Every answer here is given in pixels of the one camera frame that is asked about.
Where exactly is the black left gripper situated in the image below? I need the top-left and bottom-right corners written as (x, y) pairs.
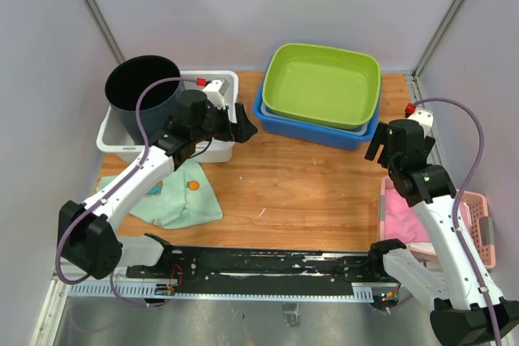
top-left (193, 99), bottom-right (258, 143)

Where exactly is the white perforated basket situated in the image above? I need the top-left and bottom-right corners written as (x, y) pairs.
top-left (260, 102), bottom-right (368, 134)

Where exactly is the blue plastic tub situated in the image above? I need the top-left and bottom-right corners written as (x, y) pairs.
top-left (253, 87), bottom-right (380, 151)

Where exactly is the green plastic tub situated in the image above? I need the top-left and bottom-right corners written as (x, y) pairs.
top-left (262, 43), bottom-right (381, 130)

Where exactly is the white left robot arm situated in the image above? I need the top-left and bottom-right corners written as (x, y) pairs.
top-left (55, 89), bottom-right (257, 284)

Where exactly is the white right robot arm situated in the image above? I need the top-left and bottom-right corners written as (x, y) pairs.
top-left (365, 117), bottom-right (518, 345)

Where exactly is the pink folded cloth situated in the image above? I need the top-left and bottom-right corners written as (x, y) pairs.
top-left (382, 188), bottom-right (471, 244)

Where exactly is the dark round bucket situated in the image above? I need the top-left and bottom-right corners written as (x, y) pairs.
top-left (104, 54), bottom-right (187, 147)

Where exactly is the green printed cloth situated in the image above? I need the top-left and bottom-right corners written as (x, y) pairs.
top-left (95, 159), bottom-right (225, 230)

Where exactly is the pink perforated basket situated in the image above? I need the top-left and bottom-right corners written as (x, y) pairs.
top-left (377, 177), bottom-right (496, 269)

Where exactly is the white plastic bin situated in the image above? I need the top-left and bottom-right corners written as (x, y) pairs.
top-left (97, 70), bottom-right (239, 163)

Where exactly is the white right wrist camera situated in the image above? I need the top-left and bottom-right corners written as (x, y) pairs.
top-left (405, 103), bottom-right (434, 136)

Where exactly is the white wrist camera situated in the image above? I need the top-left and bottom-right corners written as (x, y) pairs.
top-left (405, 103), bottom-right (434, 136)
top-left (196, 78), bottom-right (229, 109)

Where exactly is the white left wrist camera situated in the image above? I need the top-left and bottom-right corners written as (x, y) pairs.
top-left (196, 78), bottom-right (229, 109)

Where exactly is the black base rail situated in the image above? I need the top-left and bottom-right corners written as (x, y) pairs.
top-left (69, 245), bottom-right (398, 303)

